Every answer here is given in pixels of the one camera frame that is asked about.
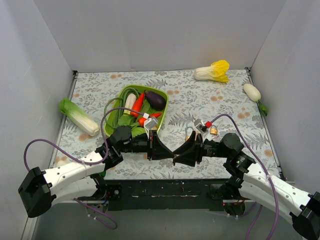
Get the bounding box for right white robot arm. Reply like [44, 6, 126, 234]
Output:
[173, 132, 320, 240]

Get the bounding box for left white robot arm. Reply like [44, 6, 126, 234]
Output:
[18, 126, 174, 218]

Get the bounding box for small brass padlock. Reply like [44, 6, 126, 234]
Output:
[210, 125, 218, 138]

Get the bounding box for red toy chili pepper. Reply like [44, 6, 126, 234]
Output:
[138, 112, 163, 126]

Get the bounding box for green leafy toy in basket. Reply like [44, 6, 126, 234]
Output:
[117, 113, 146, 138]

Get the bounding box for green plastic basket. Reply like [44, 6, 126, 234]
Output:
[103, 84, 169, 137]

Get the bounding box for orange toy carrot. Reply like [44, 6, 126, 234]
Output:
[130, 92, 145, 118]

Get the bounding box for green toy long beans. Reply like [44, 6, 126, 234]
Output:
[103, 87, 137, 130]

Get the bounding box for white toy radish in basket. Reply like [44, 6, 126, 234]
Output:
[124, 93, 137, 109]

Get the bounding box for purple toy eggplant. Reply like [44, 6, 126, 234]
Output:
[144, 90, 167, 111]

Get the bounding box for floral table mat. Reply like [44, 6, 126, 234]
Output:
[51, 69, 281, 180]

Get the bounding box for green napa cabbage toy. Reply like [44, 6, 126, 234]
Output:
[58, 97, 100, 137]

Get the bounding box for white toy daikon radish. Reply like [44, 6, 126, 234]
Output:
[243, 83, 269, 116]

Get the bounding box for yellow napa cabbage toy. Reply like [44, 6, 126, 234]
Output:
[194, 60, 230, 83]

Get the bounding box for green bok choy toy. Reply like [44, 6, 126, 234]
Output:
[55, 160, 77, 169]

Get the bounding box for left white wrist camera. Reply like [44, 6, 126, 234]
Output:
[143, 116, 158, 137]

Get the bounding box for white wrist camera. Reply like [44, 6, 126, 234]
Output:
[143, 116, 158, 137]
[194, 118, 208, 134]

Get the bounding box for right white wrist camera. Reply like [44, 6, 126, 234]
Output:
[194, 118, 208, 134]

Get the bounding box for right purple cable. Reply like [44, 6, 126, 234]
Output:
[204, 114, 280, 240]

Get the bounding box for purple cable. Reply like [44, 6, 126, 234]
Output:
[204, 114, 280, 240]
[23, 107, 150, 230]

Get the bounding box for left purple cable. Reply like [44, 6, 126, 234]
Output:
[23, 107, 150, 230]

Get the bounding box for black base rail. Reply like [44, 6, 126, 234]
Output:
[81, 178, 249, 216]

